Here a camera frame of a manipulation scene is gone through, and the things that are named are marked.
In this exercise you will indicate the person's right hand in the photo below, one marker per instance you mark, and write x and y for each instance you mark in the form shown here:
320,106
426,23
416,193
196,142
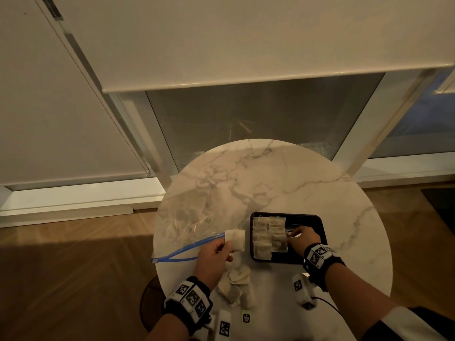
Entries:
306,239

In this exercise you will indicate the person's left hand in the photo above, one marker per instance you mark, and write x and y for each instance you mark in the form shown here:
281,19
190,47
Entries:
209,262

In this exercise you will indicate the person's right thumb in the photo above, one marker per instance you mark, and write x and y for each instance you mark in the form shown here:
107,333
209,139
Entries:
292,240

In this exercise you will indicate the person's left thumb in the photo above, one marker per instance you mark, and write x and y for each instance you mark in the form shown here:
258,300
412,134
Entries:
228,258

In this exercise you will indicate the white tea bag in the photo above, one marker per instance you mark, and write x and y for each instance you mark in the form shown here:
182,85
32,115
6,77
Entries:
237,239

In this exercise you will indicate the person's left forearm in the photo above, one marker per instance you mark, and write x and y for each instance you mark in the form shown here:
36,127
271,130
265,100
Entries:
169,328

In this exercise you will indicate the person's right forearm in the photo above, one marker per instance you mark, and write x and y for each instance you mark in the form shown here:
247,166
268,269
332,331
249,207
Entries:
352,298

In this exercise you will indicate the black plastic tray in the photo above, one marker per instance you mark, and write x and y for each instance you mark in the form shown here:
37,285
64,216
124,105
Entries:
305,223

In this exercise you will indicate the rows of tea bags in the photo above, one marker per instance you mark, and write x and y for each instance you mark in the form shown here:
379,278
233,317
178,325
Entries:
265,237

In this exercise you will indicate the loose heap of tea bags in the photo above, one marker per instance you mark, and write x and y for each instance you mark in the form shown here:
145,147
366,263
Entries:
236,285

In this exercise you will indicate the black right wrist marker band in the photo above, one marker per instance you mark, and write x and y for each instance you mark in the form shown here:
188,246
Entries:
321,261

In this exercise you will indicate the black wrist marker band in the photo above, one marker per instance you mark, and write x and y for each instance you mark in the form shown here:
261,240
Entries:
321,261
190,298

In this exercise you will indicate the clear zip bag blue seal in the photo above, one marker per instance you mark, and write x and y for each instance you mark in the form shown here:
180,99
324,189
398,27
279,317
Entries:
188,223

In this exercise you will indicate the black left wrist marker band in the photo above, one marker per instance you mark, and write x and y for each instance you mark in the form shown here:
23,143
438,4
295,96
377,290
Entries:
190,298

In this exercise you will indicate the round marble table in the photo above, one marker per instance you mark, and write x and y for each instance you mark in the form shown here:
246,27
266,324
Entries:
284,181

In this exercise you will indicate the green tea bag tag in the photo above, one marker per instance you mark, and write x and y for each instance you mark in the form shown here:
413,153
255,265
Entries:
246,317

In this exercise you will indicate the dark round stool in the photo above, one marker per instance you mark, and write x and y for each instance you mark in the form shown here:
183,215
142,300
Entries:
151,305

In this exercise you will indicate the black and white sleeve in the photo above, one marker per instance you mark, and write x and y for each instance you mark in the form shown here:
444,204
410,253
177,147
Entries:
408,326

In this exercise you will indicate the wide white roller blind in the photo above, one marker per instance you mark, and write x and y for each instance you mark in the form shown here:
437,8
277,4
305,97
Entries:
248,39

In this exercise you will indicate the tall white roller blind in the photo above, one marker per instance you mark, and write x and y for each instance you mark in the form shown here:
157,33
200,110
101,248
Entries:
53,102

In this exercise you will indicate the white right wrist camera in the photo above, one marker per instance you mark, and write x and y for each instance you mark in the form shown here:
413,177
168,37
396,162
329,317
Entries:
303,291

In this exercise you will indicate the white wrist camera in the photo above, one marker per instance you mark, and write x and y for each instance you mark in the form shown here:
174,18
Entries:
222,326
303,291

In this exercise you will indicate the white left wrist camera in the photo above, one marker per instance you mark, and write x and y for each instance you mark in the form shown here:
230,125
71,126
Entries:
222,326

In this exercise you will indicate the white window frame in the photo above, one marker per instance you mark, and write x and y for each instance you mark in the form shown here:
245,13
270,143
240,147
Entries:
376,117

